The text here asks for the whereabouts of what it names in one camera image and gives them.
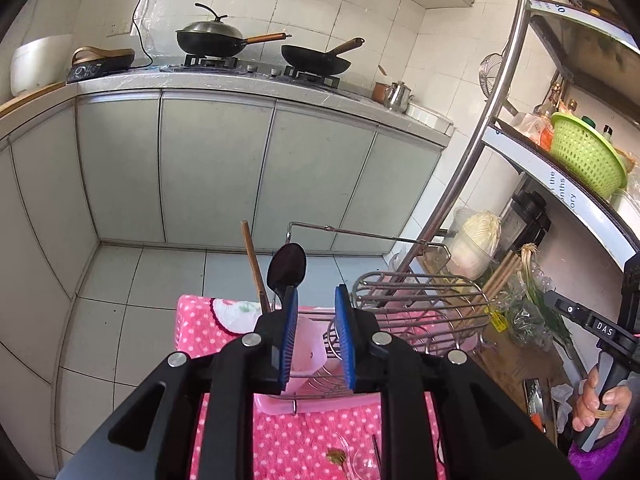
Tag wide pink plastic cup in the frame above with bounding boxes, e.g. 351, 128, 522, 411
290, 316, 328, 392

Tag metal mesh strainer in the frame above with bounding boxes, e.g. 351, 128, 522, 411
480, 52, 518, 116

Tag black wok with wooden handle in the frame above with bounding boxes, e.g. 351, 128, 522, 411
175, 30, 292, 58

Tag small brown pot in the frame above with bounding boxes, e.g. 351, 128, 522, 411
372, 65, 396, 106

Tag pink plastic drip tray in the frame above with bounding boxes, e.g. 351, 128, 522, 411
252, 391, 383, 417

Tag white plastic bag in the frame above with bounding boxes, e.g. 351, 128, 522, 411
550, 385, 573, 431

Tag wooden cutting board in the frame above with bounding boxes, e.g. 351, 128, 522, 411
0, 82, 66, 116

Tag white rectangular container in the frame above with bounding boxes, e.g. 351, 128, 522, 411
407, 102, 441, 123

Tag metal shelf unit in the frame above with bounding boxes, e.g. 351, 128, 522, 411
395, 0, 640, 461

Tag pink polka dot towel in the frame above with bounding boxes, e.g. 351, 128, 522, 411
172, 294, 446, 480

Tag napa cabbage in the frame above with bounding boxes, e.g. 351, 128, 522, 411
450, 211, 502, 281

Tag black wok with dark handle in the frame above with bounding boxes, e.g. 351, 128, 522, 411
281, 37, 366, 75

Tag wooden chopstick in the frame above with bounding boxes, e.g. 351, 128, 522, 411
491, 258, 525, 307
479, 251, 516, 298
484, 254, 521, 305
241, 220, 273, 313

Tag person's right forearm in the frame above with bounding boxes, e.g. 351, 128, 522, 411
567, 417, 633, 480

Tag green plastic colander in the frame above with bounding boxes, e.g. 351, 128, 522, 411
549, 112, 628, 200

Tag black induction cooker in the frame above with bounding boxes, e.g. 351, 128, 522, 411
66, 57, 136, 83

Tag clear plastic spoon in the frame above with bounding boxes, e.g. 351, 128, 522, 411
340, 435, 376, 480

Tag small golden spoon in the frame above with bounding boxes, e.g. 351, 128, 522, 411
325, 450, 351, 480

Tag beige round pad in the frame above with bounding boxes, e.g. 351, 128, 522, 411
72, 47, 136, 64

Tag black spoon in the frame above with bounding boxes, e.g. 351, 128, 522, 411
266, 243, 307, 313

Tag green onions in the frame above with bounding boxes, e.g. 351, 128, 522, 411
520, 243, 576, 356

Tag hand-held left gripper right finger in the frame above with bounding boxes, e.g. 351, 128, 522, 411
334, 284, 581, 480

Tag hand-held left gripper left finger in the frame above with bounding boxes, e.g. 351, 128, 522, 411
55, 285, 301, 480

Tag gas stove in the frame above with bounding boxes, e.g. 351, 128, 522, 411
182, 52, 341, 86

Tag metal grater with orange handle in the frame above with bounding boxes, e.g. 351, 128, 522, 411
522, 379, 548, 431

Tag person's right hand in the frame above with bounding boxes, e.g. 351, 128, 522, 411
572, 367, 633, 433

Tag black blender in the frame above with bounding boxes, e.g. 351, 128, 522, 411
500, 190, 551, 256

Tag grey base cabinets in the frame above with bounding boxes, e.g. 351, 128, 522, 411
0, 87, 446, 476

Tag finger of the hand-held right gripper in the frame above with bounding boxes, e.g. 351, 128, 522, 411
544, 289, 598, 326

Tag white dish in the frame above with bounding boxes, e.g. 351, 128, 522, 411
610, 187, 640, 216

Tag black power cable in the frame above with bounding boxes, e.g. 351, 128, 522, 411
131, 0, 153, 68

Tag plastic bag of greens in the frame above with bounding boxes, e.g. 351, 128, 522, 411
492, 275, 566, 351

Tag metal wok lid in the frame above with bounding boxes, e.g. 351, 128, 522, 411
176, 2, 244, 40

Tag white rice cooker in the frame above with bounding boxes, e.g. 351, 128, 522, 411
10, 35, 73, 97

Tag steel kettle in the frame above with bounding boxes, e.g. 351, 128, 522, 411
384, 81, 415, 112

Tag metal wire utensil rack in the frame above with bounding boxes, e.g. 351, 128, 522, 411
287, 220, 493, 411

